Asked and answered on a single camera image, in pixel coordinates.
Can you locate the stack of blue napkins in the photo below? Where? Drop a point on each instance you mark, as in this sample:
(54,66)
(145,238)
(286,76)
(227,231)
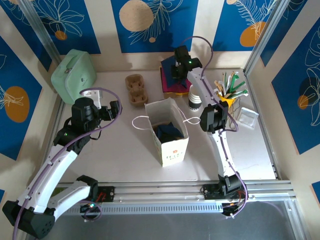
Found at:
(167,63)

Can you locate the single blue napkin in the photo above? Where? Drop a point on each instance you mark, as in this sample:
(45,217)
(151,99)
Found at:
(170,130)

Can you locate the printed paper takeout bag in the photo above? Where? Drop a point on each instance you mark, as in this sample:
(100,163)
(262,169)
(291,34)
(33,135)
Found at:
(172,152)

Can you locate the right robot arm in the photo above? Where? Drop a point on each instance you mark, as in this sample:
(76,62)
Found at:
(221,155)

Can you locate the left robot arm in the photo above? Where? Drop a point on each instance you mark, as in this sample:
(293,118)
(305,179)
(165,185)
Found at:
(55,170)

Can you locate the yellow napkins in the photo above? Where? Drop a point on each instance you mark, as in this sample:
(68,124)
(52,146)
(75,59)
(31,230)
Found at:
(182,93)

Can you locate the stack of pulp cup carriers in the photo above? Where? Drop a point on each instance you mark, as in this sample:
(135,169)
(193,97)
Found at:
(136,91)

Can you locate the stack of paper cups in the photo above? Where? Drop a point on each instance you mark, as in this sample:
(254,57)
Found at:
(195,102)

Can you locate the mint green carry case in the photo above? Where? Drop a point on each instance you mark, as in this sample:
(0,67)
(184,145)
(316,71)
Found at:
(72,75)

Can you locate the wooden stirrer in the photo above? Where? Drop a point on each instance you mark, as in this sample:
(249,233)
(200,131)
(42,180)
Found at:
(220,88)

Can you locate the thin green stirrer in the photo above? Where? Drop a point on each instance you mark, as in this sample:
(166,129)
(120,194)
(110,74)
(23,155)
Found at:
(224,81)

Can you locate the green wrapped straw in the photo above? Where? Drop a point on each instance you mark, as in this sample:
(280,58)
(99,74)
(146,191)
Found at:
(238,93)
(238,86)
(233,81)

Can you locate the small white square dish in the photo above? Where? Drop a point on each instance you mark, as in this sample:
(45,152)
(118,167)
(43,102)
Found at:
(247,117)

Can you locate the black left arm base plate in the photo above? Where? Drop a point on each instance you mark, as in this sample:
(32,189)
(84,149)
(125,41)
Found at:
(107,193)

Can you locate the aluminium corner post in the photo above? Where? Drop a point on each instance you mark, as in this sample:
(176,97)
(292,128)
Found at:
(37,27)
(262,37)

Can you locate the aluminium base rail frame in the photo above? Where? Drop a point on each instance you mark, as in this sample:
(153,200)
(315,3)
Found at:
(160,192)

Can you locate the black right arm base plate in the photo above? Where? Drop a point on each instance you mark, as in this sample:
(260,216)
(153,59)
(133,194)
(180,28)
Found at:
(210,192)

